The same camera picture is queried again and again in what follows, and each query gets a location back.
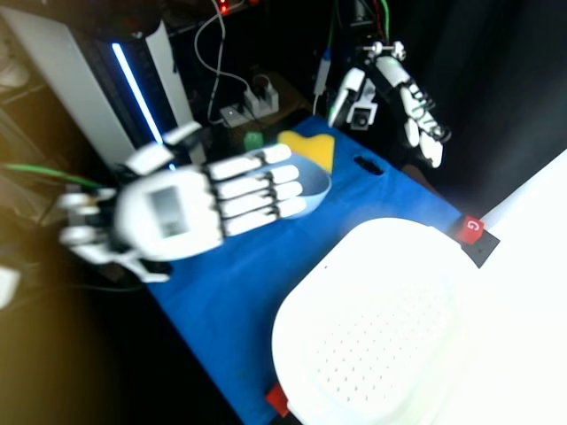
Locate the yellow green sponge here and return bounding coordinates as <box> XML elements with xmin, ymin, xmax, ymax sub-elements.
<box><xmin>277</xmin><ymin>130</ymin><xmax>337</xmax><ymax>174</ymax></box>

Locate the light blue bowl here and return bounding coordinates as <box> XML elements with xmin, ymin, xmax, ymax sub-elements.
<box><xmin>256</xmin><ymin>152</ymin><xmax>334</xmax><ymax>213</ymax></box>

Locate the white power strip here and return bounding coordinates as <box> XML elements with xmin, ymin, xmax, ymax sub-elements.
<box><xmin>242</xmin><ymin>74</ymin><xmax>281</xmax><ymax>114</ymax></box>

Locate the white power adapter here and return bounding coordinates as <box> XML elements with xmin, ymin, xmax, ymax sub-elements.
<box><xmin>220</xmin><ymin>104</ymin><xmax>249</xmax><ymax>129</ymax></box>

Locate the red block with G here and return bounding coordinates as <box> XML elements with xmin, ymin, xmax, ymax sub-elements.
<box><xmin>455</xmin><ymin>215</ymin><xmax>487</xmax><ymax>245</ymax></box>

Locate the circuit board with red light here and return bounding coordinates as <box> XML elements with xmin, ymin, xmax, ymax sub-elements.
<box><xmin>216</xmin><ymin>0</ymin><xmax>262</xmax><ymax>14</ymax></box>

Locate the white perforated basin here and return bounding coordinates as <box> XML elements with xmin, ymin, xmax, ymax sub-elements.
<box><xmin>270</xmin><ymin>216</ymin><xmax>488</xmax><ymax>425</ymax></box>

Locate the blue table cloth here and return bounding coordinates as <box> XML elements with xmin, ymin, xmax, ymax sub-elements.
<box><xmin>145</xmin><ymin>115</ymin><xmax>464</xmax><ymax>425</ymax></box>

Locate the white computer tower blue light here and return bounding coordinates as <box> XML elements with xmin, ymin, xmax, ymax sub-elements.
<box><xmin>0</xmin><ymin>4</ymin><xmax>208</xmax><ymax>178</ymax></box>

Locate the red toy block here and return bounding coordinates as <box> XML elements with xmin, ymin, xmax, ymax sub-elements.
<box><xmin>264</xmin><ymin>382</ymin><xmax>291</xmax><ymax>418</ymax></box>

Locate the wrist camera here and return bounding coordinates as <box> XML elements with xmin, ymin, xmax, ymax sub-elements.
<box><xmin>347</xmin><ymin>104</ymin><xmax>378</xmax><ymax>131</ymax></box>

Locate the white cable connector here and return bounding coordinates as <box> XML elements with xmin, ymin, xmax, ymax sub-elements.
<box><xmin>312</xmin><ymin>46</ymin><xmax>334</xmax><ymax>116</ymax></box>

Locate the white cable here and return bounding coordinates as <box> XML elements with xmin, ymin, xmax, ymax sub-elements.
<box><xmin>193</xmin><ymin>0</ymin><xmax>253</xmax><ymax>128</ymax></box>

